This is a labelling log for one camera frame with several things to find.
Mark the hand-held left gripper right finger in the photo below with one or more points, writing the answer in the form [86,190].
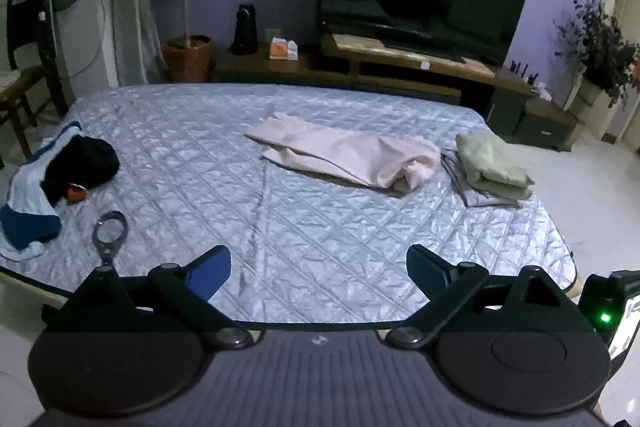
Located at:
[425,267]

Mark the green folded cloth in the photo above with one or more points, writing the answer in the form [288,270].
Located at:
[490,162]

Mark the black cloth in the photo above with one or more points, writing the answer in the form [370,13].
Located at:
[80,167]

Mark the black tabletop appliance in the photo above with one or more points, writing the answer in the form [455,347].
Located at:
[244,32]

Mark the pink pants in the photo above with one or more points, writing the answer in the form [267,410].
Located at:
[350,152]

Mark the dark wooden chair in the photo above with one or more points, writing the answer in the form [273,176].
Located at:
[25,22]

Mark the dark low cabinet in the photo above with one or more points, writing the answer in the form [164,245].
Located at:
[545,122]

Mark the white vase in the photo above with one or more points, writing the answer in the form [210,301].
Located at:
[585,99]

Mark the grey striped folded cloth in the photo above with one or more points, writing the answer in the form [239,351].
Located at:
[465,193]

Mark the wooden television stand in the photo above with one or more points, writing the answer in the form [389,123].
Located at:
[400,57]

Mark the blue and white cloth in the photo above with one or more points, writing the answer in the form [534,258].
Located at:
[25,227]

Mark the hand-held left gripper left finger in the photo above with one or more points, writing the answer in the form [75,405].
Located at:
[207,274]

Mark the sheer curtain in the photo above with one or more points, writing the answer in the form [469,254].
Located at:
[135,32]

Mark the orange and white box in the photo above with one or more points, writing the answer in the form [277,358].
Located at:
[282,51]

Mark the wooden bed frame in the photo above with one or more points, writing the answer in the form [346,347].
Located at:
[30,289]

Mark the small orange object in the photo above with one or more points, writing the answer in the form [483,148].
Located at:
[76,194]

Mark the dried flower bunch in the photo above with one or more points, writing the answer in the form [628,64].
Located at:
[600,42]

